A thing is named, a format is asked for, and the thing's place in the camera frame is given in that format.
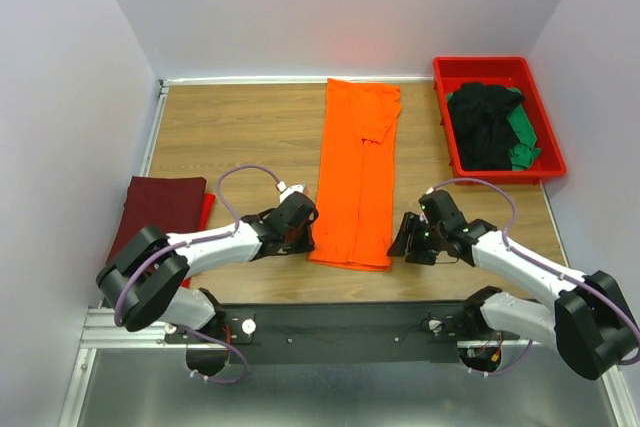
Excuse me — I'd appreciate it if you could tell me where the orange t shirt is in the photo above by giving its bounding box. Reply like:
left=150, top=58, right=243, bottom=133
left=308, top=79, right=402, bottom=272

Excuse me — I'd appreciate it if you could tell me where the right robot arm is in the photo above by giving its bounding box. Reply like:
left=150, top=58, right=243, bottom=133
left=388, top=189, right=639, bottom=380

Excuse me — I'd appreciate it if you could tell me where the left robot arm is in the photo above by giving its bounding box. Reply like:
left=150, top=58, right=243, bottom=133
left=96, top=187, right=319, bottom=332

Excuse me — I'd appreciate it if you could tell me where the bright red folded shirt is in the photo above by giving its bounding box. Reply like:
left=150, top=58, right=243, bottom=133
left=182, top=191, right=217, bottom=288

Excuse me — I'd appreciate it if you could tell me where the black t shirt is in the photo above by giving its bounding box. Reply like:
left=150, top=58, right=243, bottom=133
left=447, top=82, right=524, bottom=171

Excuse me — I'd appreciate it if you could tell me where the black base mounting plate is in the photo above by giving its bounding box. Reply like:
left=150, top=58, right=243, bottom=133
left=165, top=301, right=513, bottom=374

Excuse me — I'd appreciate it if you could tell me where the green t shirt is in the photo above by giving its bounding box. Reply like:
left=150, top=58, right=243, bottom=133
left=506, top=104, right=541, bottom=171

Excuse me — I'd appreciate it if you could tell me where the dark red folded shirt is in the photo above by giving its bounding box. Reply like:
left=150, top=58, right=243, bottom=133
left=107, top=176, right=210, bottom=261

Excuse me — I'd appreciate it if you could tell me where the red plastic bin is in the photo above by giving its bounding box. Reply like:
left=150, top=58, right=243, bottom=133
left=433, top=56, right=567, bottom=185

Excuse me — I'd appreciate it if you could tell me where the aluminium extrusion rail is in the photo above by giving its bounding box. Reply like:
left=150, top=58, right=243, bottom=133
left=59, top=302, right=636, bottom=427

